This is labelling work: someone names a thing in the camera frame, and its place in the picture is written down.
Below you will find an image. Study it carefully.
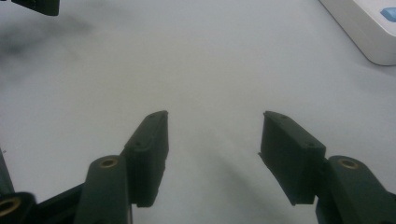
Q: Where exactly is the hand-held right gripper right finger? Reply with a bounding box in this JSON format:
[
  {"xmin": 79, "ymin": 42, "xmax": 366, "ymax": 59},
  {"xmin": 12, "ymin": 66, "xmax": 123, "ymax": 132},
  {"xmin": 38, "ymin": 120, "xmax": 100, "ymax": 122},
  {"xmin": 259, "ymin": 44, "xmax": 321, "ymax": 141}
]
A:
[{"xmin": 258, "ymin": 110, "xmax": 328, "ymax": 206}]

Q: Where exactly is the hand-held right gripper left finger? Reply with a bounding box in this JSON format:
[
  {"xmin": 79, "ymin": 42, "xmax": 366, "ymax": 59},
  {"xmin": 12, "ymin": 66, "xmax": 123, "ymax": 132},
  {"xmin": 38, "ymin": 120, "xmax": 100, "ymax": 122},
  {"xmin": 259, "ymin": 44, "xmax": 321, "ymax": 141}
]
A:
[{"xmin": 120, "ymin": 110, "xmax": 170, "ymax": 209}]

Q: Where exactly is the white plastic box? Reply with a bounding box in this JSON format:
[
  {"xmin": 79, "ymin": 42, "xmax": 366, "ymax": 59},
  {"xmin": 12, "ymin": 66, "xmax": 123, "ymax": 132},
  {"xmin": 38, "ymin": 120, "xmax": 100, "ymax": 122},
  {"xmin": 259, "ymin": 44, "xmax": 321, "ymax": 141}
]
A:
[{"xmin": 318, "ymin": 0, "xmax": 396, "ymax": 67}]

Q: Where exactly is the small blue block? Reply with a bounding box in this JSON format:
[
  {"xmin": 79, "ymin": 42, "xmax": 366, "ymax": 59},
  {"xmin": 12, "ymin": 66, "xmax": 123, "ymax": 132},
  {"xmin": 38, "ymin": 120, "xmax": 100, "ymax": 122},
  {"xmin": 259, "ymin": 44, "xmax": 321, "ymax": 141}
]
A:
[{"xmin": 379, "ymin": 7, "xmax": 396, "ymax": 23}]

